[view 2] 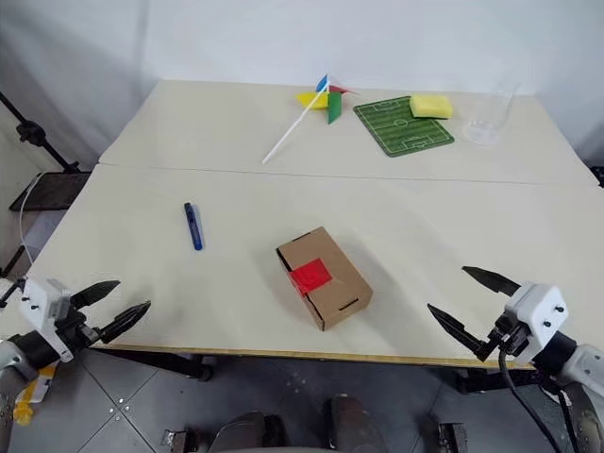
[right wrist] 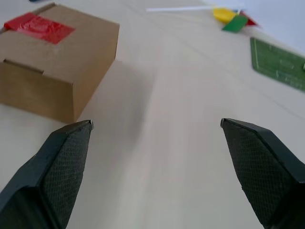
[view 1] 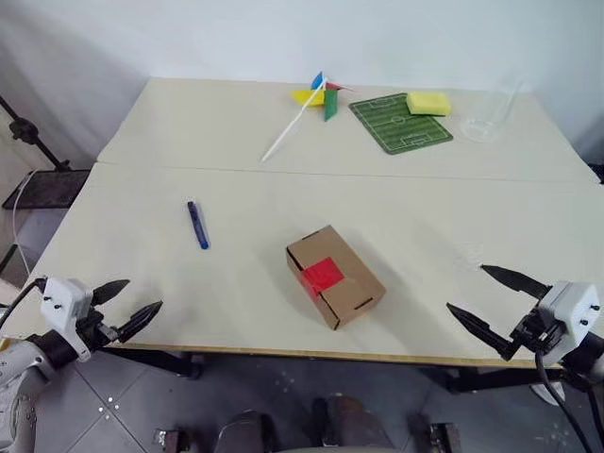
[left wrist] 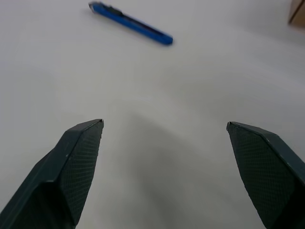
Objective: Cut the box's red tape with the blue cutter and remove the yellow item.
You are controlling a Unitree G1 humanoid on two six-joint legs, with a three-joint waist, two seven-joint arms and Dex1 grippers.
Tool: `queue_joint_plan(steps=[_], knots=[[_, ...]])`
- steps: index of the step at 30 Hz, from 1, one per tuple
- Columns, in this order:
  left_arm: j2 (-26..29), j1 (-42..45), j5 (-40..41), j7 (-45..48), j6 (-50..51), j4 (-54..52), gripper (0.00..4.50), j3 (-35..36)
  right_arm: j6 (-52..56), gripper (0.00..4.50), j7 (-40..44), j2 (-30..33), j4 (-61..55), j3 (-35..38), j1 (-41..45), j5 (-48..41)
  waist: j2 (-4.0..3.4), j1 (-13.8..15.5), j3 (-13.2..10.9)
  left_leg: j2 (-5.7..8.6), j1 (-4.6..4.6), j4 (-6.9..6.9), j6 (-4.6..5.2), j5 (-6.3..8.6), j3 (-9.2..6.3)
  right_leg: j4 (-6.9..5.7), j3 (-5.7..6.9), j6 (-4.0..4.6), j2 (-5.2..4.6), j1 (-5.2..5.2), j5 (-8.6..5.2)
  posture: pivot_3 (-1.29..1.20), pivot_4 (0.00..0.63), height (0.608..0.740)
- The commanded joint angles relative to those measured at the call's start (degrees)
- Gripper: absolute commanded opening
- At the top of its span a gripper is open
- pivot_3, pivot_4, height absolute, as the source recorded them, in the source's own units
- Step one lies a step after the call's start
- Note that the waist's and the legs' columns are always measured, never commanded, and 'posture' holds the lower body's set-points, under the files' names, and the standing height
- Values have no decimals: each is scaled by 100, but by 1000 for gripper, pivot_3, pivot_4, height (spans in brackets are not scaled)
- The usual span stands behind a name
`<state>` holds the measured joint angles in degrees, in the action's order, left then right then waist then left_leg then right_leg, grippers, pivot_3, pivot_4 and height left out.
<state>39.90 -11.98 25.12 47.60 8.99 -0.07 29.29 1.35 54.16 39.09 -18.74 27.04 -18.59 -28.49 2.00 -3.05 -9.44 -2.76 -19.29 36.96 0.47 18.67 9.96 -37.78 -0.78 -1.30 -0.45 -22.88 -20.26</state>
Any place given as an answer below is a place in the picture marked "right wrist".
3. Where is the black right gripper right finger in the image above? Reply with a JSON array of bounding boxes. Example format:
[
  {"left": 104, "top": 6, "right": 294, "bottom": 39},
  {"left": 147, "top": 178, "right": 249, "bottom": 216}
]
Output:
[{"left": 221, "top": 118, "right": 305, "bottom": 229}]

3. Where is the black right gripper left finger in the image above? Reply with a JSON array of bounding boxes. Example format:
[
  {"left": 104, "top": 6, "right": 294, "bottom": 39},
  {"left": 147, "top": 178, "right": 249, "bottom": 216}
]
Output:
[{"left": 0, "top": 120, "right": 94, "bottom": 229}]

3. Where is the brown cardboard box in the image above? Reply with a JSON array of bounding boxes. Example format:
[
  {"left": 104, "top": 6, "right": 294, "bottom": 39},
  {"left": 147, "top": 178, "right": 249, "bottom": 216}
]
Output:
[{"left": 0, "top": 2, "right": 120, "bottom": 124}]

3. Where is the green cutting mat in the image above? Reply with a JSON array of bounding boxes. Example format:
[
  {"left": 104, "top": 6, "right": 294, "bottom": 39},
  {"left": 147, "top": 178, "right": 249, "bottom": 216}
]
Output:
[{"left": 250, "top": 37, "right": 305, "bottom": 93}]

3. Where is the red adhesive tape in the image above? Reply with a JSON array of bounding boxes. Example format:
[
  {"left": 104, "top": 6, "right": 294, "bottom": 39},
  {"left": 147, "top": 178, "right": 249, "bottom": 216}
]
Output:
[{"left": 3, "top": 13, "right": 76, "bottom": 45}]

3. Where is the colourful pinwheel with white stick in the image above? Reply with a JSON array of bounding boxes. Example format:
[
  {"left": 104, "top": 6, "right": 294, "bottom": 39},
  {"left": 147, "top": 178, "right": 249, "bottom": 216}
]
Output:
[{"left": 146, "top": 6, "right": 260, "bottom": 32}]

